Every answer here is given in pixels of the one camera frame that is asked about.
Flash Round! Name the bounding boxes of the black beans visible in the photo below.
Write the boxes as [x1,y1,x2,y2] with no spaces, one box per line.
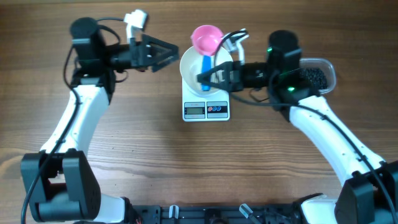
[300,68,328,90]

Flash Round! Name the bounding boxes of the white bowl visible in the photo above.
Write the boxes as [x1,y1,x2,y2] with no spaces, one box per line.
[180,47,220,97]

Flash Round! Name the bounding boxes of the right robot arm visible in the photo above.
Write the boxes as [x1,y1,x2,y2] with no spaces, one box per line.
[197,30,397,223]

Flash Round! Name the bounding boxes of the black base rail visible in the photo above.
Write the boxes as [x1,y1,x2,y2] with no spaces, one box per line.
[130,203,307,224]

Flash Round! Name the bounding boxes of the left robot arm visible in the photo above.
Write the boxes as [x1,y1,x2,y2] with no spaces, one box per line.
[21,14,179,223]

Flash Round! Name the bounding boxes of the pink scoop blue handle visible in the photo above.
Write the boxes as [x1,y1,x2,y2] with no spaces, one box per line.
[191,25,223,73]

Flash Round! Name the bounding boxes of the clear plastic container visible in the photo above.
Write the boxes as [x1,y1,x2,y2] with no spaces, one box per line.
[300,58,336,95]

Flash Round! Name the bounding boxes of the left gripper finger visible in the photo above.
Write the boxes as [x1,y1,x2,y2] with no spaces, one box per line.
[142,34,178,53]
[152,53,179,72]

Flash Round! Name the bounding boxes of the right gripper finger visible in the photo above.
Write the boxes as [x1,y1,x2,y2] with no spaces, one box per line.
[197,62,229,80]
[197,78,229,92]

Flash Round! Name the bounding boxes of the white digital kitchen scale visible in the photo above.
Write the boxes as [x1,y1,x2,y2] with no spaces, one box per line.
[182,80,230,122]

